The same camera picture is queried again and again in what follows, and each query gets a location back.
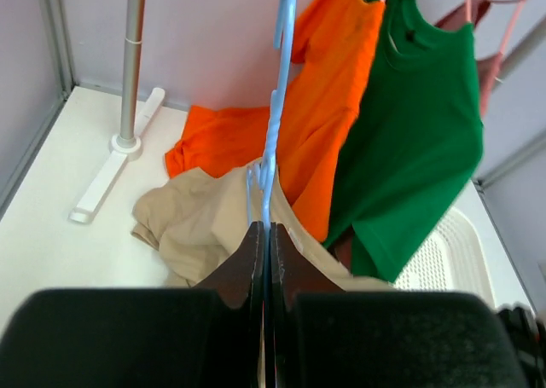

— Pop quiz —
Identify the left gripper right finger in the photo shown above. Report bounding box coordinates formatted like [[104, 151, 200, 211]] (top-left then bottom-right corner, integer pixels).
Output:
[[270, 223, 342, 387]]

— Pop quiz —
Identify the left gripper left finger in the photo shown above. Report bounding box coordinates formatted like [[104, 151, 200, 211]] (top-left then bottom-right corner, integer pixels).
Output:
[[197, 222, 264, 387]]

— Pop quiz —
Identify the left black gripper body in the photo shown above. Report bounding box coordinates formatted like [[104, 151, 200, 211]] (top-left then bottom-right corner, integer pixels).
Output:
[[1, 289, 545, 387]]

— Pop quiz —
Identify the beige t shirt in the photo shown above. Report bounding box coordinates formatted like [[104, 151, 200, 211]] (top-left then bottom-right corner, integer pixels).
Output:
[[132, 167, 392, 291]]

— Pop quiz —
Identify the light blue hanger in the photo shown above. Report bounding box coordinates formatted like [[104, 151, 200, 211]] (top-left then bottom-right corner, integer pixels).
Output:
[[247, 0, 297, 235]]

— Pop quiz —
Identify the orange t shirt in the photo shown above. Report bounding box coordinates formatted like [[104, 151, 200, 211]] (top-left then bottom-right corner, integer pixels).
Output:
[[165, 0, 385, 241]]

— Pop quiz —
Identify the green t shirt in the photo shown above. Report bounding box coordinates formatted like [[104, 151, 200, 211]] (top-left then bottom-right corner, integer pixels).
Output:
[[322, 0, 485, 283]]

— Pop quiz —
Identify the pink t shirt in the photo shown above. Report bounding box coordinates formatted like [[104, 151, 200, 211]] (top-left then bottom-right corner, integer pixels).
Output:
[[334, 0, 504, 274]]

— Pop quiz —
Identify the white perforated laundry basket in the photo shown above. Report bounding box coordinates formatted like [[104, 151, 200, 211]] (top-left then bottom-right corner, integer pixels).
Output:
[[393, 207, 496, 308]]

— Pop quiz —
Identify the metal clothes rack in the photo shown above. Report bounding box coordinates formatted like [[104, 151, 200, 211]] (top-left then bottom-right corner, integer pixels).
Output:
[[68, 0, 546, 225]]

